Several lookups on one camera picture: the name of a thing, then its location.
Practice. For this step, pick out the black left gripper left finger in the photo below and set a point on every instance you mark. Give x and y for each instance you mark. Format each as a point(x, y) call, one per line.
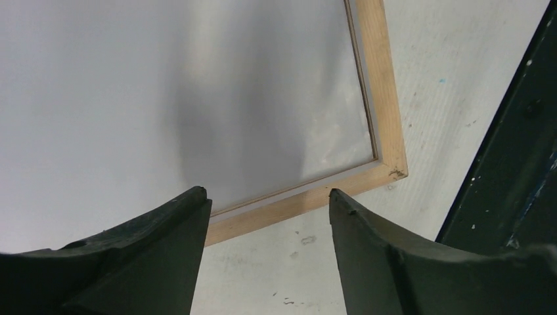
point(147, 265)

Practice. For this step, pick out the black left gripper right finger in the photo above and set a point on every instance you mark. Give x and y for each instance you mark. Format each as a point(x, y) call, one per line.
point(387, 269)

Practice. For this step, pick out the white photo paper sheet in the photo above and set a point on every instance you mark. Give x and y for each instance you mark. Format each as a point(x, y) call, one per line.
point(111, 108)

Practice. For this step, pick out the light wooden picture frame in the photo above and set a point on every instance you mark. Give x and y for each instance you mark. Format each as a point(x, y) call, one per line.
point(371, 47)

